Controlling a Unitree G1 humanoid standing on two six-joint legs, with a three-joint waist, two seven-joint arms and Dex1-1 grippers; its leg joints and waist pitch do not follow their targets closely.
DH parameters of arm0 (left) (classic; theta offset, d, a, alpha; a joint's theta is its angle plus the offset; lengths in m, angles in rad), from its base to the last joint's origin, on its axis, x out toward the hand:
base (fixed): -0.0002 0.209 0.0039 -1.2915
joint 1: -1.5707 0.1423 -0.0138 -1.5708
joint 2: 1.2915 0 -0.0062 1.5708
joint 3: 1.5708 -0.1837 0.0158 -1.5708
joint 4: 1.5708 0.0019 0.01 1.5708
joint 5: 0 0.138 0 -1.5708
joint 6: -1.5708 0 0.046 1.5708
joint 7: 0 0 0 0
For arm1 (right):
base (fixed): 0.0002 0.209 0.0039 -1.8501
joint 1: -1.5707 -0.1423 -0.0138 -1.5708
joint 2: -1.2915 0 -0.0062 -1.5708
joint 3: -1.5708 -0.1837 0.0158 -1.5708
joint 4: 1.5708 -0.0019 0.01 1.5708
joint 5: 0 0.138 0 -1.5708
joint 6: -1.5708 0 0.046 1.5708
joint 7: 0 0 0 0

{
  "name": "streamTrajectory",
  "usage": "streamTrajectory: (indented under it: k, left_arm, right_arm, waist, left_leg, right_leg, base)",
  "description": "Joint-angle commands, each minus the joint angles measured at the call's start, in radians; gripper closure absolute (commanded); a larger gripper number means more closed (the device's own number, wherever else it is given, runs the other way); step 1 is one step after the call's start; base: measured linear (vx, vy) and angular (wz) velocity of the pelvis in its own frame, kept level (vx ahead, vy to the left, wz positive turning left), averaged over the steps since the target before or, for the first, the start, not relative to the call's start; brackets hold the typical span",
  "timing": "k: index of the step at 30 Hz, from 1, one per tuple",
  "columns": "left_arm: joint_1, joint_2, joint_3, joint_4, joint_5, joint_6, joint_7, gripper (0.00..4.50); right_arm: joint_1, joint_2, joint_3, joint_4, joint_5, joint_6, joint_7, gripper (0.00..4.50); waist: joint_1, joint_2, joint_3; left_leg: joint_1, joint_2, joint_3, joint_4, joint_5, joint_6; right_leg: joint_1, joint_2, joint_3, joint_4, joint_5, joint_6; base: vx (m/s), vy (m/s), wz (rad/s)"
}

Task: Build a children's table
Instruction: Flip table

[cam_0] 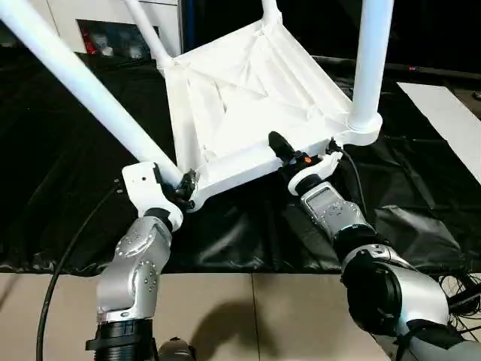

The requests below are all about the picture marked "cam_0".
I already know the white plastic table top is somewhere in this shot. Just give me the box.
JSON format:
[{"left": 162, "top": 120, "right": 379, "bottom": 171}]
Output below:
[{"left": 156, "top": 17, "right": 383, "bottom": 214}]

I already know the black plastic mat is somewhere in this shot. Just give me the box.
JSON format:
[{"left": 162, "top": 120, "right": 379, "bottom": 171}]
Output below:
[{"left": 0, "top": 49, "right": 481, "bottom": 273}]

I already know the grey left robot foot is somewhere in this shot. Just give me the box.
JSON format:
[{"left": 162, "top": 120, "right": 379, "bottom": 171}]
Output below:
[{"left": 158, "top": 338, "right": 198, "bottom": 361}]

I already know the flat white board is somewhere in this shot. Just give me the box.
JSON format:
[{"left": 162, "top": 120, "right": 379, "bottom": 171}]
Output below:
[{"left": 396, "top": 81, "right": 481, "bottom": 185}]

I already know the large black screen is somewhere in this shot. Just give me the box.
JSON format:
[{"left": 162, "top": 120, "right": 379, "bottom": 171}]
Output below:
[{"left": 184, "top": 0, "right": 481, "bottom": 76}]

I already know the white cabinet with glass doors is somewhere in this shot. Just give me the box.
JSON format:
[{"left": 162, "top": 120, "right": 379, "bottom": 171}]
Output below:
[{"left": 45, "top": 0, "right": 185, "bottom": 59}]

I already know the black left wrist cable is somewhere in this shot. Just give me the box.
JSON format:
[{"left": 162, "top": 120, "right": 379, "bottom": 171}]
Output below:
[{"left": 36, "top": 180, "right": 125, "bottom": 361}]

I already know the black floor cable bundle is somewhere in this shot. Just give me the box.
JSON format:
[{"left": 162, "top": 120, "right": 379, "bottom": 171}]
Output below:
[{"left": 440, "top": 271, "right": 481, "bottom": 317}]

